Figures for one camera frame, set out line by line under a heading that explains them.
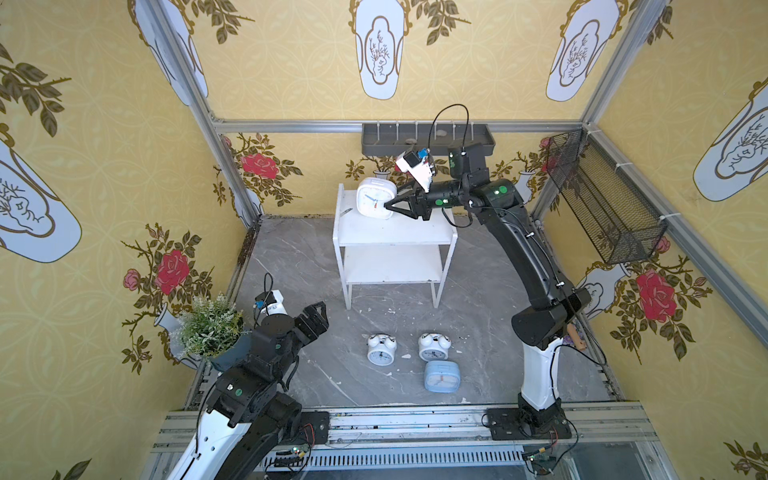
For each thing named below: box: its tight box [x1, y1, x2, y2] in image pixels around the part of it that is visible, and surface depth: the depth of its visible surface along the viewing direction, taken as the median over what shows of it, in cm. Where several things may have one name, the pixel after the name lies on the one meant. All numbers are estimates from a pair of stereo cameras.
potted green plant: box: [170, 292, 252, 372], surface depth 75 cm
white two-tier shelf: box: [333, 183, 458, 310], surface depth 75 cm
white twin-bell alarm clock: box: [367, 333, 397, 367], surface depth 82 cm
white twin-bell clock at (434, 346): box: [418, 333, 452, 361], surface depth 81 cm
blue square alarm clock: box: [424, 360, 461, 394], surface depth 79 cm
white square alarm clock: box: [356, 177, 397, 220], surface depth 69 cm
